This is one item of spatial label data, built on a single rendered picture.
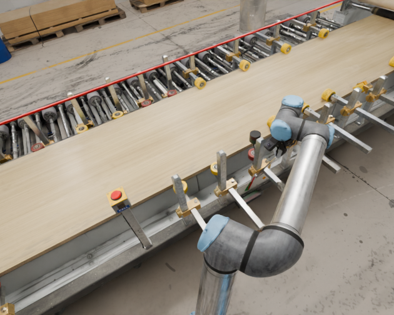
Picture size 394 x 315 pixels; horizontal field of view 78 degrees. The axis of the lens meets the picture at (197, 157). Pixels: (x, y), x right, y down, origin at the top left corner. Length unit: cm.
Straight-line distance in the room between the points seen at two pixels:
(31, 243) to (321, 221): 211
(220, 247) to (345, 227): 187
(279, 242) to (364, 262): 174
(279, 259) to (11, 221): 142
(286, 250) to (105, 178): 116
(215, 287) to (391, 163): 256
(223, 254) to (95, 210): 93
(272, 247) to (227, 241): 11
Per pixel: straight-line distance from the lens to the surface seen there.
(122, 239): 164
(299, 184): 82
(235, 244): 67
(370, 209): 265
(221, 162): 119
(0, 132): 255
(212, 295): 85
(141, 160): 157
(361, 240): 246
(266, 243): 67
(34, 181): 181
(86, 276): 155
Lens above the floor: 203
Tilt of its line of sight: 49 degrees down
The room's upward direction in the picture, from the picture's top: 8 degrees counter-clockwise
